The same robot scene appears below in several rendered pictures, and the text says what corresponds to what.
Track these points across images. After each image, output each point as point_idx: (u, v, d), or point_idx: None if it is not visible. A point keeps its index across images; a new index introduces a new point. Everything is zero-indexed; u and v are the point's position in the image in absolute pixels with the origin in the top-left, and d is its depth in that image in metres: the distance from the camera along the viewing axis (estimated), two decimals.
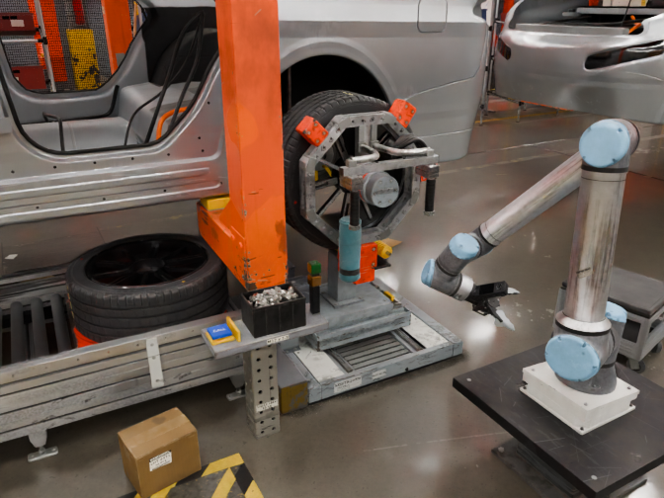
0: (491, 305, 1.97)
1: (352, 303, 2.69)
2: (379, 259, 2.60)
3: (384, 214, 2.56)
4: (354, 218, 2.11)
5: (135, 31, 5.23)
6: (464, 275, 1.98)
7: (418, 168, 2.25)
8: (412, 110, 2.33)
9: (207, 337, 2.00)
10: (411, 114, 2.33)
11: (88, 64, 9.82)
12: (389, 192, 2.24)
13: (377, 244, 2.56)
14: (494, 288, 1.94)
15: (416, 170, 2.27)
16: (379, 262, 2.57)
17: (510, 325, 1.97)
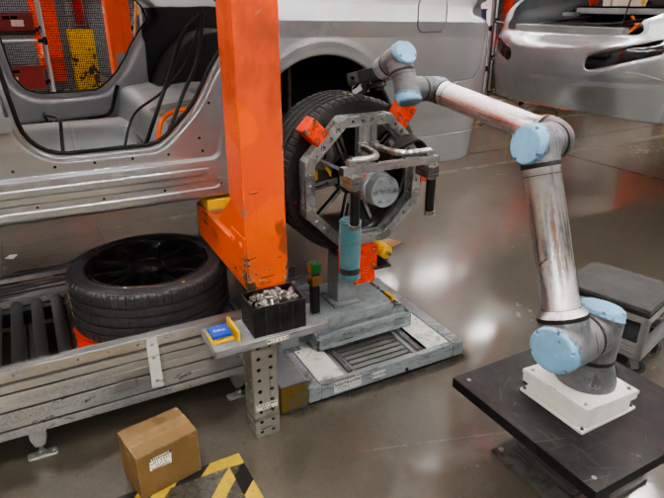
0: (363, 70, 2.25)
1: (352, 303, 2.69)
2: (379, 259, 2.60)
3: (384, 214, 2.56)
4: (354, 218, 2.11)
5: (135, 31, 5.23)
6: (380, 73, 2.14)
7: (418, 168, 2.25)
8: (412, 110, 2.33)
9: (207, 337, 2.00)
10: (411, 114, 2.33)
11: (88, 64, 9.82)
12: (389, 192, 2.24)
13: (377, 244, 2.56)
14: (357, 76, 2.20)
15: (416, 170, 2.27)
16: (379, 262, 2.57)
17: (352, 85, 2.34)
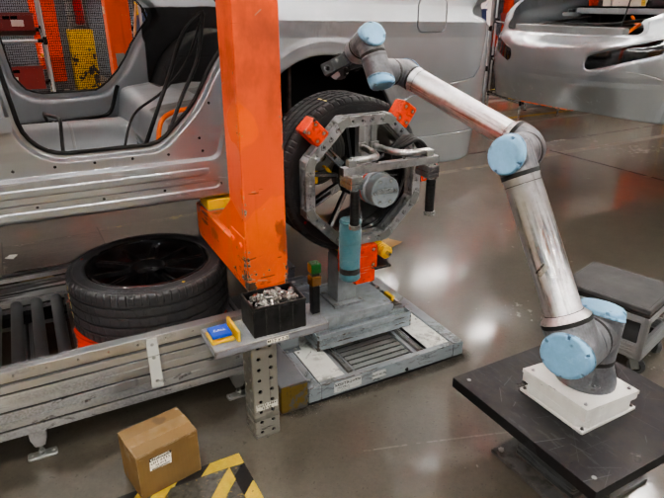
0: (336, 55, 2.17)
1: (352, 303, 2.69)
2: (379, 259, 2.60)
3: (396, 199, 2.56)
4: (354, 218, 2.11)
5: (135, 31, 5.23)
6: (354, 58, 2.06)
7: (418, 168, 2.25)
8: (412, 110, 2.33)
9: (207, 337, 2.00)
10: (411, 114, 2.33)
11: (88, 64, 9.82)
12: (389, 192, 2.24)
13: (377, 244, 2.56)
14: (331, 65, 2.13)
15: (416, 170, 2.27)
16: (379, 262, 2.57)
17: None
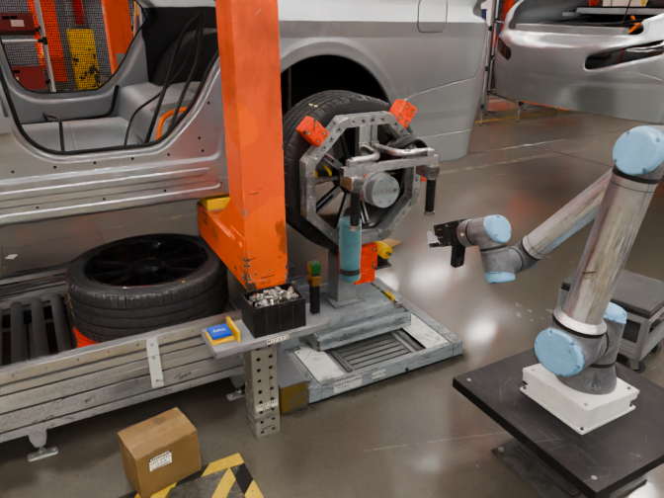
0: (443, 246, 2.03)
1: (352, 303, 2.69)
2: (379, 259, 2.60)
3: (400, 192, 2.55)
4: (354, 218, 2.11)
5: (135, 31, 5.23)
6: None
7: (418, 168, 2.25)
8: (412, 110, 2.32)
9: (207, 337, 2.00)
10: (411, 114, 2.33)
11: (88, 64, 9.82)
12: (389, 192, 2.24)
13: (377, 244, 2.56)
14: (459, 257, 2.02)
15: (416, 170, 2.27)
16: (379, 262, 2.57)
17: (429, 246, 2.13)
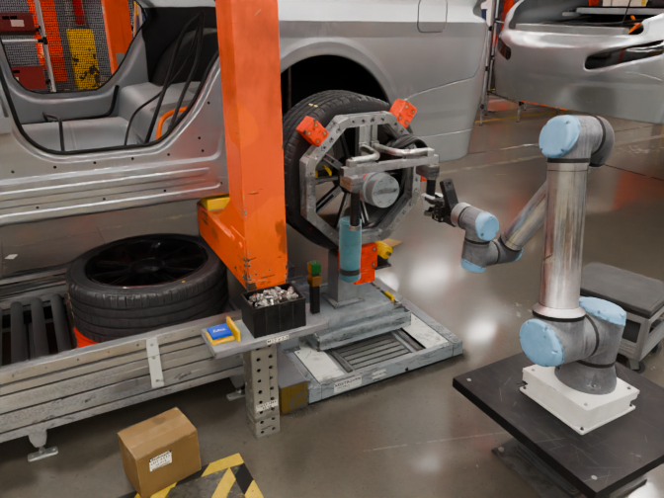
0: None
1: (352, 303, 2.69)
2: (379, 259, 2.60)
3: (400, 192, 2.55)
4: (354, 218, 2.11)
5: (135, 31, 5.23)
6: (459, 208, 2.07)
7: (418, 168, 2.25)
8: (412, 110, 2.32)
9: (207, 337, 2.00)
10: (411, 114, 2.33)
11: (88, 64, 9.82)
12: (389, 192, 2.24)
13: (377, 244, 2.56)
14: (450, 189, 2.13)
15: (416, 170, 2.27)
16: (379, 262, 2.57)
17: (434, 192, 2.28)
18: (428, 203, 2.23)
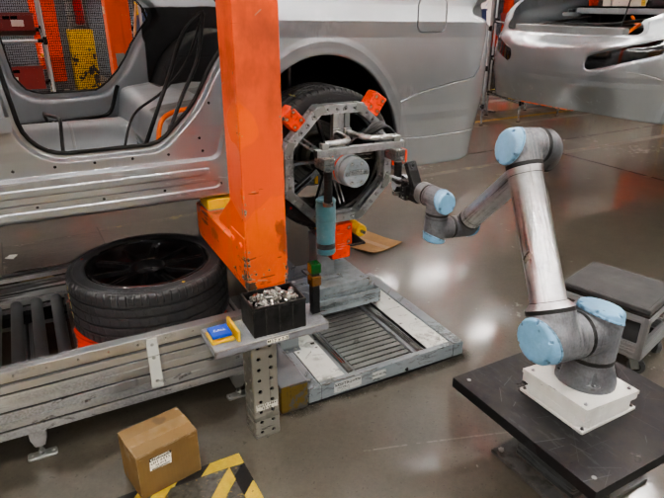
0: None
1: (330, 279, 2.93)
2: (355, 237, 2.84)
3: (373, 175, 2.79)
4: (327, 197, 2.35)
5: (135, 31, 5.23)
6: (421, 187, 2.31)
7: (386, 152, 2.49)
8: (381, 100, 2.57)
9: (207, 337, 2.00)
10: (381, 103, 2.57)
11: (88, 64, 9.82)
12: (361, 173, 2.48)
13: (353, 223, 2.80)
14: (414, 169, 2.38)
15: (385, 154, 2.51)
16: (355, 239, 2.81)
17: (401, 174, 2.52)
18: (395, 183, 2.47)
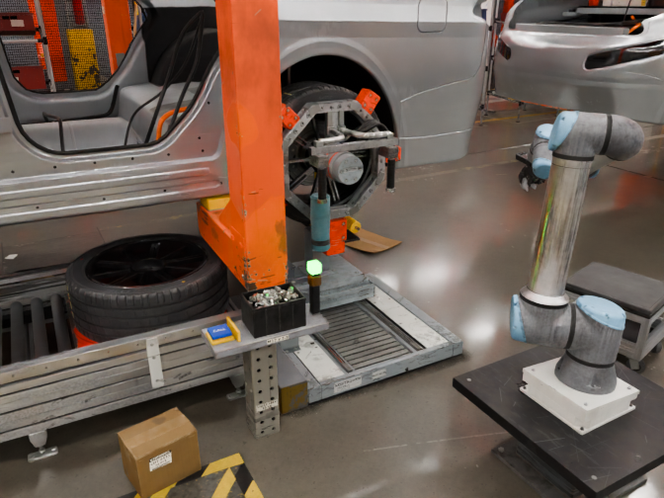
0: None
1: (326, 275, 2.98)
2: (350, 233, 2.88)
3: (368, 173, 2.83)
4: (321, 193, 2.40)
5: (135, 31, 5.23)
6: (530, 148, 2.37)
7: (380, 149, 2.54)
8: (375, 98, 2.61)
9: (207, 337, 2.00)
10: (375, 102, 2.61)
11: (88, 64, 9.82)
12: (355, 170, 2.52)
13: (348, 220, 2.84)
14: (525, 154, 2.48)
15: (378, 151, 2.55)
16: (350, 236, 2.85)
17: None
18: (524, 183, 2.51)
